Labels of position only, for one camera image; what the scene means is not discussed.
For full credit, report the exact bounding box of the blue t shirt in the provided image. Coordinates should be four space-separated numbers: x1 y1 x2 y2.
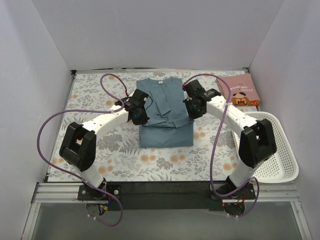
136 77 194 148

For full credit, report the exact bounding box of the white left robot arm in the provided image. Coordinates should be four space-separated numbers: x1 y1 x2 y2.
59 89 150 200

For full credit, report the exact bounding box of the floral table mat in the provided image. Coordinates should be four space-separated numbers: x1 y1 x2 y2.
55 70 239 182

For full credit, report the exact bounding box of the folded pink t shirt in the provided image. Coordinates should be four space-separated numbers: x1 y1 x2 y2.
222 73 261 106

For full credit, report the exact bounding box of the white perforated plastic basket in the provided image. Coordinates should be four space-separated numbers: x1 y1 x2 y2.
232 111 299 184

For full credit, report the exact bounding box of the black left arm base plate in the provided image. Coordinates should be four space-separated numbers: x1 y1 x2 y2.
77 184 123 203

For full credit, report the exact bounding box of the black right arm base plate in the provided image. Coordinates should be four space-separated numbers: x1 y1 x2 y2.
207 183 258 217

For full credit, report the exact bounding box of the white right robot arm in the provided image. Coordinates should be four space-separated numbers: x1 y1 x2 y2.
182 80 277 199

